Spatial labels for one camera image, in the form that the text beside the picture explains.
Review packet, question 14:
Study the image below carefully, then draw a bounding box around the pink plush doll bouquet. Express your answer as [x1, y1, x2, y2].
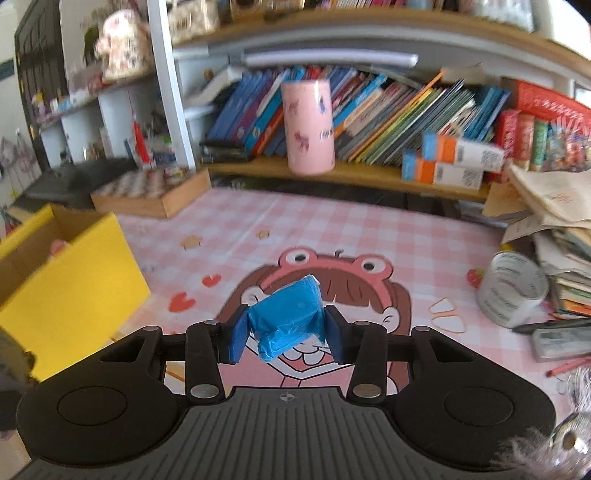
[95, 9, 153, 81]

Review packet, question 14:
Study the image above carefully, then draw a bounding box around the red pencil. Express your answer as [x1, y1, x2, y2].
[546, 357, 591, 378]

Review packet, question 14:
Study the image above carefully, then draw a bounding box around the pink cylindrical holder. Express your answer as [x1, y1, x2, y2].
[281, 79, 335, 176]

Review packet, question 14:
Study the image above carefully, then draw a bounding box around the grey pencil case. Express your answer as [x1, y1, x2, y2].
[531, 325, 591, 363]

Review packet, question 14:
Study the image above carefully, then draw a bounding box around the black stapler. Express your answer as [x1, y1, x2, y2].
[199, 141, 256, 163]

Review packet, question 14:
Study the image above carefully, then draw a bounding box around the red boxed book set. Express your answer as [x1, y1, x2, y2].
[496, 110, 550, 171]

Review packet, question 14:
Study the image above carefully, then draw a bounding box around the pile of books and papers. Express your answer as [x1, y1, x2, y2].
[482, 164, 591, 319]

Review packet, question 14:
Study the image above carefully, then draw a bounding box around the pink checked tablecloth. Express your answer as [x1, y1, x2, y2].
[108, 187, 591, 444]

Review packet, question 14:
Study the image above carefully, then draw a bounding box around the red flat box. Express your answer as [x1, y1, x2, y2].
[515, 79, 591, 123]

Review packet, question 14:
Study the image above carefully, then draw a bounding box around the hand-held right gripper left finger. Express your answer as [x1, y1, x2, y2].
[97, 304, 251, 401]

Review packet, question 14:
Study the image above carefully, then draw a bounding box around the yellow cardboard box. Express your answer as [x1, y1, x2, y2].
[0, 203, 152, 384]

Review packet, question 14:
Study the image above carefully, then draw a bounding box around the fluffy ball keychain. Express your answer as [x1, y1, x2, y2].
[496, 367, 591, 480]

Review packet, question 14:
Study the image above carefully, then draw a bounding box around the black marker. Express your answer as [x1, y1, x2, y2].
[512, 318, 591, 334]

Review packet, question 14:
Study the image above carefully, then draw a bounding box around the black piano keyboard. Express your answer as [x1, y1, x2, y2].
[9, 157, 134, 210]

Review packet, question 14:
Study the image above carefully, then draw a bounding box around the white and green cup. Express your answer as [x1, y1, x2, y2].
[151, 136, 175, 167]

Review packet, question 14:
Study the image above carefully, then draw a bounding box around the wooden chessboard box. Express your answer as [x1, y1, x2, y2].
[90, 166, 213, 220]

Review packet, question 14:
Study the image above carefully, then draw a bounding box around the white quilted handbag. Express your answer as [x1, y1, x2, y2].
[166, 0, 220, 33]

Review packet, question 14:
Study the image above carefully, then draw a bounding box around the clear tape roll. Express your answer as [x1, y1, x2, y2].
[476, 250, 550, 328]

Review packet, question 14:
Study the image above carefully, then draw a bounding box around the row of slanted books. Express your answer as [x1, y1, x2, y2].
[203, 67, 511, 167]

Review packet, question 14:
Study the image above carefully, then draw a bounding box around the dark wooden door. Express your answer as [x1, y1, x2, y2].
[14, 0, 70, 139]

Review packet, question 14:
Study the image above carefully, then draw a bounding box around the brown retro radio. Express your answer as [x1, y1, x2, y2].
[230, 0, 305, 14]

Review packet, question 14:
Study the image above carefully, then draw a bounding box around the blue plastic bag roll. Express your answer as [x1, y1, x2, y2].
[247, 274, 328, 363]

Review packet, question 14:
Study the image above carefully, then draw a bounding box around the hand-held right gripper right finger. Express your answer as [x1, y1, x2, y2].
[324, 304, 483, 401]

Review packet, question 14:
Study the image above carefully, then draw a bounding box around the white light bar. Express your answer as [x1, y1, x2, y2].
[245, 51, 419, 70]

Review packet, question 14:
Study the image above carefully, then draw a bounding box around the white side shelf unit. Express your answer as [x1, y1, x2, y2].
[39, 69, 176, 167]

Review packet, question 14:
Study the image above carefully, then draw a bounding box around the white desk bookshelf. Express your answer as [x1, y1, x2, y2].
[148, 0, 591, 204]

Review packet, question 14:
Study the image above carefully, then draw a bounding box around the red tassel ornament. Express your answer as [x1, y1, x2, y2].
[131, 117, 153, 167]

